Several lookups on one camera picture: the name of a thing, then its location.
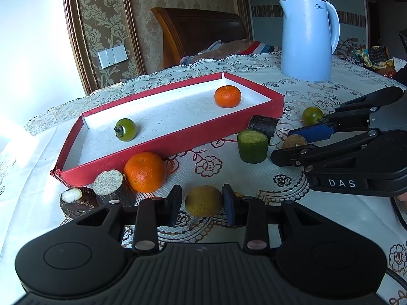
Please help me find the green tomato with stem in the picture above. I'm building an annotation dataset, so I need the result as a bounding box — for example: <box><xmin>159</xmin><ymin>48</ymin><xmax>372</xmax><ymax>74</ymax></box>
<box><xmin>114</xmin><ymin>118</ymin><xmax>137</xmax><ymax>142</ymax></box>

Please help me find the red shallow box tray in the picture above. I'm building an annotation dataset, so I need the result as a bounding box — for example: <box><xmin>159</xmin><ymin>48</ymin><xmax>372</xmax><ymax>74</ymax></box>
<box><xmin>50</xmin><ymin>71</ymin><xmax>285</xmax><ymax>189</ymax></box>

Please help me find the wardrobe with sliding doors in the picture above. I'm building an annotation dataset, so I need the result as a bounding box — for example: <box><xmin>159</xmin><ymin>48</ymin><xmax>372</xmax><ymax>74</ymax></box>
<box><xmin>244</xmin><ymin>0</ymin><xmax>371</xmax><ymax>58</ymax></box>

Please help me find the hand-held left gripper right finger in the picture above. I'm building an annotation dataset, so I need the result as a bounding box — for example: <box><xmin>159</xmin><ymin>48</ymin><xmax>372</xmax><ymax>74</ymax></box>
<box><xmin>222</xmin><ymin>184</ymin><xmax>330</xmax><ymax>255</ymax></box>

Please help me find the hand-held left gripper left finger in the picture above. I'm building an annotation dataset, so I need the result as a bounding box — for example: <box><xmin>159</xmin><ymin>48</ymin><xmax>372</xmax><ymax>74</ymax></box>
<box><xmin>76</xmin><ymin>184</ymin><xmax>183</xmax><ymax>255</ymax></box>

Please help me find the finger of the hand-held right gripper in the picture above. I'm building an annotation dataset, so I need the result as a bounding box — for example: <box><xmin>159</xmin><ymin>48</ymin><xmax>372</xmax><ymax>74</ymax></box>
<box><xmin>288</xmin><ymin>86</ymin><xmax>406</xmax><ymax>142</ymax></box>
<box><xmin>270</xmin><ymin>129</ymin><xmax>407</xmax><ymax>178</ymax></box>

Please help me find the colourful cloth pile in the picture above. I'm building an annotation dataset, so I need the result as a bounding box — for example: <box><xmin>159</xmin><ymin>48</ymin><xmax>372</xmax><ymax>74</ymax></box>
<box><xmin>352</xmin><ymin>45</ymin><xmax>407</xmax><ymax>80</ymax></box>

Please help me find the brown wooden headboard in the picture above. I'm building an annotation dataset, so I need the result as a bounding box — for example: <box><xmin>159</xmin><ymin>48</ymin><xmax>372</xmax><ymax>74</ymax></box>
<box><xmin>151</xmin><ymin>7</ymin><xmax>250</xmax><ymax>67</ymax></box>

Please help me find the small mandarin orange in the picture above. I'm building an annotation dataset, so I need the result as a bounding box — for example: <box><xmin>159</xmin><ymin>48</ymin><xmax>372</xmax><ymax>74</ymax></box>
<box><xmin>214</xmin><ymin>85</ymin><xmax>242</xmax><ymax>108</ymax></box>

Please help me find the tan speckled round piece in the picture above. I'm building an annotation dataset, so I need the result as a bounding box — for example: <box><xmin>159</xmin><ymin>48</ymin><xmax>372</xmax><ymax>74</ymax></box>
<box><xmin>282</xmin><ymin>135</ymin><xmax>308</xmax><ymax>150</ymax></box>

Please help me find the green cucumber piece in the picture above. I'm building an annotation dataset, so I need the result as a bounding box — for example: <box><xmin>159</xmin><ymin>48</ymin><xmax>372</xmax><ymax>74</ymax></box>
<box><xmin>237</xmin><ymin>129</ymin><xmax>269</xmax><ymax>164</ymax></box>

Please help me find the large orange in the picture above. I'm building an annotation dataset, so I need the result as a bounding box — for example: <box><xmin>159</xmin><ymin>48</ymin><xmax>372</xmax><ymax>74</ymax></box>
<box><xmin>124</xmin><ymin>151</ymin><xmax>167</xmax><ymax>193</ymax></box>

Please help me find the stemless green tomato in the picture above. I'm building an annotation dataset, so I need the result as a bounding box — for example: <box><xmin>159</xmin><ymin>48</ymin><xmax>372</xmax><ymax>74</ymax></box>
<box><xmin>302</xmin><ymin>107</ymin><xmax>325</xmax><ymax>127</ymax></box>

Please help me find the light blue electric kettle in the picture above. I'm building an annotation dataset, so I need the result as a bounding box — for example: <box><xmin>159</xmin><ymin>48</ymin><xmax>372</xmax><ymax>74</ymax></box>
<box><xmin>279</xmin><ymin>0</ymin><xmax>341</xmax><ymax>82</ymax></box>

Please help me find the white wall light switch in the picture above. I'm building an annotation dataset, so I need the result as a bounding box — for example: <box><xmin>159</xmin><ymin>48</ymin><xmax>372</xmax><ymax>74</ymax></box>
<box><xmin>97</xmin><ymin>44</ymin><xmax>128</xmax><ymax>69</ymax></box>

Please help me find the dark cucumber chunk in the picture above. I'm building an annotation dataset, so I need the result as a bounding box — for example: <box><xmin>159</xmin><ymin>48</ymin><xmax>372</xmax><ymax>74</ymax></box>
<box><xmin>247</xmin><ymin>115</ymin><xmax>281</xmax><ymax>146</ymax></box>

